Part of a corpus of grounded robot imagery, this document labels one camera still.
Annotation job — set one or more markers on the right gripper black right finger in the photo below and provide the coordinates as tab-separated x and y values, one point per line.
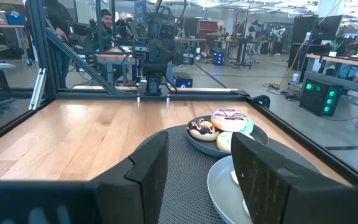
269	193

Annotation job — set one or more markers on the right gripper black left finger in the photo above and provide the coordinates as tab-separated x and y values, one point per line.
141	186

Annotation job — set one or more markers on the white sprinkled donut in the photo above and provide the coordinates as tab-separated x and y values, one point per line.
224	143

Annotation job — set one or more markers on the green frosted donut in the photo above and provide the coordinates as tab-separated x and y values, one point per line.
250	127

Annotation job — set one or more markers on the pink donut chocolate drizzle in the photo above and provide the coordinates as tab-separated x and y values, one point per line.
228	123

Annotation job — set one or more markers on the chocolate donut white drizzle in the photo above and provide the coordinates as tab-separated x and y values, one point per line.
202	132

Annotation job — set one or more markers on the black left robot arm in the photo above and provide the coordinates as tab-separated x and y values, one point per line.
157	59

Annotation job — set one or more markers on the red cabinet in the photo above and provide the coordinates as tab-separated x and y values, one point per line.
208	28

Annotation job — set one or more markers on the round dark woven placemat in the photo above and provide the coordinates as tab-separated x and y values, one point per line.
185	174

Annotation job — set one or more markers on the light grey plate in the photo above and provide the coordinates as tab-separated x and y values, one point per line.
222	193

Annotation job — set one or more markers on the computer case blue lights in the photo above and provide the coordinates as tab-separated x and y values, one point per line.
217	57
183	82

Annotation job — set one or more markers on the wooden background table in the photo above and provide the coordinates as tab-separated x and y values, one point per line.
113	58

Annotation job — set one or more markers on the person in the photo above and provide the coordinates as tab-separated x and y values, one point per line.
106	21
57	18
353	73

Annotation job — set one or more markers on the dark grey plate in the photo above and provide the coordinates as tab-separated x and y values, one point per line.
204	147

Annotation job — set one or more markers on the black clamp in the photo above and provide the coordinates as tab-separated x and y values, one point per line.
261	101

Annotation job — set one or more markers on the computer tower green fans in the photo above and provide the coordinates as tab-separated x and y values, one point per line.
319	99

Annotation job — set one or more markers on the wooden workbench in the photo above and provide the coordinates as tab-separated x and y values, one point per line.
343	60

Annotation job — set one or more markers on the blue storage bin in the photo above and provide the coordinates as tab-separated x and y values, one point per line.
14	19

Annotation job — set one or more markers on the large black monitor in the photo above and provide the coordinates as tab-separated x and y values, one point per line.
325	28

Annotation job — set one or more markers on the silver metal bracket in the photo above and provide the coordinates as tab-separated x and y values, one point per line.
39	90

